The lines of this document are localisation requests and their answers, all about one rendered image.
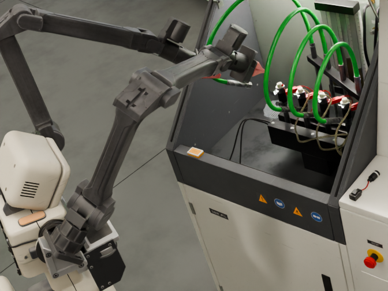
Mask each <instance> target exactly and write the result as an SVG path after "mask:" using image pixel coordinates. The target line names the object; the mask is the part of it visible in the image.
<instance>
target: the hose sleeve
mask: <svg viewBox="0 0 388 291"><path fill-rule="evenodd" d="M226 85H231V86H237V87H245V88H246V87H247V86H248V83H241V82H239V81H235V80H227V84H226Z"/></svg>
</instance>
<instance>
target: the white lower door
mask: <svg viewBox="0 0 388 291"><path fill-rule="evenodd" d="M184 187H185V190H186V193H187V195H188V198H189V202H188V203H189V206H190V208H191V211H192V213H193V214H194V215H195V217H196V220H197V223H198V225H199V228H200V231H201V234H202V236H203V240H204V242H205V245H206V248H207V250H208V254H209V256H210V259H211V261H212V265H213V267H214V270H215V273H216V275H217V278H218V281H219V284H220V285H219V288H220V290H221V291H349V290H348V284H347V281H346V275H345V270H344V264H343V261H342V255H341V250H340V244H339V243H338V242H335V241H333V240H329V239H328V238H325V237H322V236H319V235H317V234H314V233H311V232H309V231H306V230H304V229H301V228H299V227H296V226H293V225H290V224H288V223H285V222H282V221H280V220H277V219H275V218H272V217H270V216H267V215H264V214H262V213H259V212H257V211H254V210H251V209H249V208H246V207H243V206H241V205H238V204H236V203H233V202H230V201H228V200H225V199H222V198H220V197H218V196H214V195H212V194H209V193H207V192H204V191H201V190H199V189H196V188H194V187H191V186H189V185H186V184H184Z"/></svg>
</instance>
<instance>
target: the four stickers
mask: <svg viewBox="0 0 388 291"><path fill-rule="evenodd" d="M256 195H257V197H258V201H260V202H263V203H266V204H268V202H267V198H266V195H263V194H261V193H257V192H256ZM273 198H274V197H273ZM274 203H275V206H276V207H279V208H283V209H284V210H285V209H286V208H285V204H284V202H283V200H280V199H277V198H274ZM291 208H292V213H293V214H296V215H298V216H301V217H303V212H302V209H301V208H300V207H296V206H294V205H291ZM310 212H311V218H312V219H313V220H314V221H317V222H320V223H323V221H322V215H321V214H318V213H317V212H314V211H311V210H310Z"/></svg>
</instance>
